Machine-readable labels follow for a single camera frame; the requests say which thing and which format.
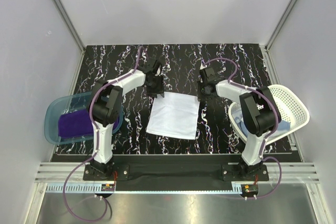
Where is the white towel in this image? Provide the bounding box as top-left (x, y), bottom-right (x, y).
top-left (146, 92), bottom-right (200, 140)

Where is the purple towel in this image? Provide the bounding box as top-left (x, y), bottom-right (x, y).
top-left (57, 108), bottom-right (121, 141)

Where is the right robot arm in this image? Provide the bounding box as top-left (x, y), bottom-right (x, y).
top-left (197, 67), bottom-right (281, 180)

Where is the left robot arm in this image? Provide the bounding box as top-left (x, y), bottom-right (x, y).
top-left (88, 58), bottom-right (164, 180)

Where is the light blue towel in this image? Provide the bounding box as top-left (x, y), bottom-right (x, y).
top-left (233, 114), bottom-right (290, 136)

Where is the white perforated laundry basket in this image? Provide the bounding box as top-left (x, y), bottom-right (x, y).
top-left (228, 84), bottom-right (310, 145)

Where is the blue transparent plastic bin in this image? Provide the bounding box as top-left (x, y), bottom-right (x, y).
top-left (44, 92), bottom-right (124, 145)

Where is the right orange connector box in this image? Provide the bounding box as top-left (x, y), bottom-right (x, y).
top-left (242, 184), bottom-right (259, 194)

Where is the orange connector box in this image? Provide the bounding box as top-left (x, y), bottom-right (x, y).
top-left (242, 184), bottom-right (259, 194)
top-left (101, 183), bottom-right (116, 192)

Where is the left orange connector box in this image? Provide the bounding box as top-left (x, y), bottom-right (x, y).
top-left (101, 183), bottom-right (116, 192)

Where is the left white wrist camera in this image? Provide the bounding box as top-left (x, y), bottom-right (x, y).
top-left (155, 67), bottom-right (162, 76)

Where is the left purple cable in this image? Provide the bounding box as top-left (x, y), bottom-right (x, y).
top-left (62, 45), bottom-right (149, 221)

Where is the white slotted cable duct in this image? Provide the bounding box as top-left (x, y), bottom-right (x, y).
top-left (46, 183), bottom-right (242, 195)

